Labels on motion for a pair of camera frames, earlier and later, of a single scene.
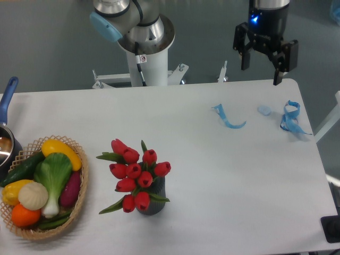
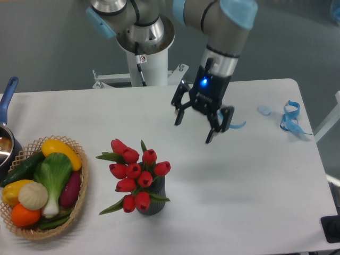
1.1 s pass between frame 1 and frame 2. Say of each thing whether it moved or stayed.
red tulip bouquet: stayed
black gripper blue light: moved
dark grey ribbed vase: stayed
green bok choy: stayed
